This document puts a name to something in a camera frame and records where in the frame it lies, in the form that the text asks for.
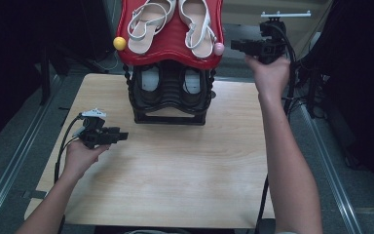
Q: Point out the grey tape piece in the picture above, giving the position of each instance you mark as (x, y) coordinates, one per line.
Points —
(34, 194)

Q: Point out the black leather shoe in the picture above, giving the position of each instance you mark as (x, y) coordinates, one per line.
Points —
(192, 84)
(151, 81)

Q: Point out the red and black shoe rack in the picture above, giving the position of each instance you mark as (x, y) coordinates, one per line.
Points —
(172, 48)

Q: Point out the metal floor rail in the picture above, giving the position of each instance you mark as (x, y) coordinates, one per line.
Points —
(330, 169)
(13, 162)

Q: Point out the black tripod stand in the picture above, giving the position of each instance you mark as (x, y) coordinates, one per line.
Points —
(311, 94)

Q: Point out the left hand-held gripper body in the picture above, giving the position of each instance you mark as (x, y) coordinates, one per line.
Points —
(92, 136)

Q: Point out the person's right hand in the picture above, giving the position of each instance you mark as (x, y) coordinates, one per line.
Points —
(271, 78)

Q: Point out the person's left hand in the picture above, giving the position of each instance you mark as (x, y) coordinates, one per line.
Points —
(79, 159)

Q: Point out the black curtain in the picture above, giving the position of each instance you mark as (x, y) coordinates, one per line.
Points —
(19, 39)
(363, 81)

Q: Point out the black upright stand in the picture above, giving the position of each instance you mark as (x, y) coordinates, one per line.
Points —
(44, 78)

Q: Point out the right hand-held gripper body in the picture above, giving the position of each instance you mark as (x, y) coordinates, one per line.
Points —
(271, 47)

